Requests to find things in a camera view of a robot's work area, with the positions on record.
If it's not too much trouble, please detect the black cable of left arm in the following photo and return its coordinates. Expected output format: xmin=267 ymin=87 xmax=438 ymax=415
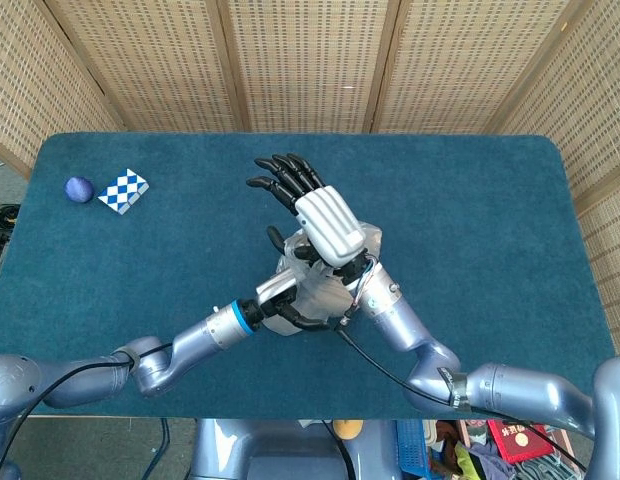
xmin=0 ymin=341 xmax=174 ymax=480

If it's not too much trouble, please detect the clear plastic bag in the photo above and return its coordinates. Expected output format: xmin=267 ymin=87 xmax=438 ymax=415
xmin=262 ymin=222 xmax=386 ymax=337

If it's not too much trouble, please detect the red book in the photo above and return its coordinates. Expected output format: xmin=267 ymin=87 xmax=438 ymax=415
xmin=486 ymin=419 xmax=554 ymax=465

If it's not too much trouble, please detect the black cable under table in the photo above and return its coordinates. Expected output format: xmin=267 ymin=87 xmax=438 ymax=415
xmin=142 ymin=418 xmax=171 ymax=480

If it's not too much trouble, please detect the dark blue ball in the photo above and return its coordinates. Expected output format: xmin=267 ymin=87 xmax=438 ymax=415
xmin=63 ymin=176 xmax=96 ymax=204

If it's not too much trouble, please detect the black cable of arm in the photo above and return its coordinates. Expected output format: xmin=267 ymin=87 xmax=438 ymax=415
xmin=334 ymin=323 xmax=589 ymax=474
xmin=0 ymin=341 xmax=174 ymax=480

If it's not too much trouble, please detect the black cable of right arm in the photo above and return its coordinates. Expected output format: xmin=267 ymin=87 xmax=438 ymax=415
xmin=334 ymin=323 xmax=589 ymax=474

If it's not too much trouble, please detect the purple and yellow cloth pile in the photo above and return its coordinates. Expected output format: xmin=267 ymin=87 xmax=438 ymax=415
xmin=429 ymin=424 xmax=516 ymax=480

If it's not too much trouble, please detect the yellow orange round object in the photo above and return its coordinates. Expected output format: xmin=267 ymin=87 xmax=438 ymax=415
xmin=332 ymin=419 xmax=365 ymax=441

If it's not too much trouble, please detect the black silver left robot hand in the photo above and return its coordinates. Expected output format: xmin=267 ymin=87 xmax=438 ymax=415
xmin=239 ymin=225 xmax=336 ymax=332

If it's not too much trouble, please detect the blue white checkered puzzle block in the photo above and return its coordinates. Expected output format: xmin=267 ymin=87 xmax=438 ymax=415
xmin=97 ymin=168 xmax=151 ymax=216

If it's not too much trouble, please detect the blue-grey robot torso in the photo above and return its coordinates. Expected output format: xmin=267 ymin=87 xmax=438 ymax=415
xmin=189 ymin=418 xmax=406 ymax=480

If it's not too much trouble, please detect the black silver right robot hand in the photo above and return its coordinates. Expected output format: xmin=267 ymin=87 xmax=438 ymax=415
xmin=245 ymin=152 xmax=374 ymax=286

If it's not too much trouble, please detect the blue plastic basket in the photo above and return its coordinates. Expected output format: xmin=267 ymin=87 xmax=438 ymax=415
xmin=393 ymin=419 xmax=431 ymax=474

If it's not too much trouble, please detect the woven wooden folding screen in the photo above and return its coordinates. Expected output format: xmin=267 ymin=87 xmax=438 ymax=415
xmin=0 ymin=0 xmax=620 ymax=351

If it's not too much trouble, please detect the black floor cable bundle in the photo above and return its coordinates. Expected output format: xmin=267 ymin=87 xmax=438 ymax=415
xmin=0 ymin=202 xmax=21 ymax=289

